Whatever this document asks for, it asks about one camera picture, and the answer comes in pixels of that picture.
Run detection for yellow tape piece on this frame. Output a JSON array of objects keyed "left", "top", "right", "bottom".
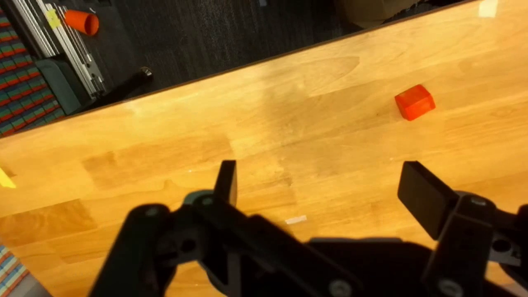
[{"left": 0, "top": 166, "right": 18, "bottom": 191}]

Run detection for orange block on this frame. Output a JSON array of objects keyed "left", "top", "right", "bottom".
[{"left": 392, "top": 82, "right": 437, "bottom": 122}]

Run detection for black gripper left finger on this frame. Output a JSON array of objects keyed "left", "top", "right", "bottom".
[{"left": 89, "top": 158, "right": 353, "bottom": 297}]

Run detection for white tape square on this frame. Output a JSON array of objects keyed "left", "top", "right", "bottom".
[{"left": 476, "top": 0, "right": 501, "bottom": 20}]

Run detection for dark green metal block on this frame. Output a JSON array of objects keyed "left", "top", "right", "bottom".
[{"left": 32, "top": 58, "right": 85, "bottom": 115}]

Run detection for aluminium extrusion rail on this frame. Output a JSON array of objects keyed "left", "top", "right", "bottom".
[{"left": 9, "top": 0, "right": 107, "bottom": 102}]

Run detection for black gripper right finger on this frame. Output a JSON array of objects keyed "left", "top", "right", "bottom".
[{"left": 395, "top": 160, "right": 528, "bottom": 297}]

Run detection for striped multicolour rug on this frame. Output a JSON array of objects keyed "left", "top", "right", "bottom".
[{"left": 0, "top": 6, "right": 65, "bottom": 138}]

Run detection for black clamp with orange tip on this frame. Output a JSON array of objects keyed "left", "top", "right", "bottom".
[{"left": 60, "top": 8, "right": 102, "bottom": 38}]

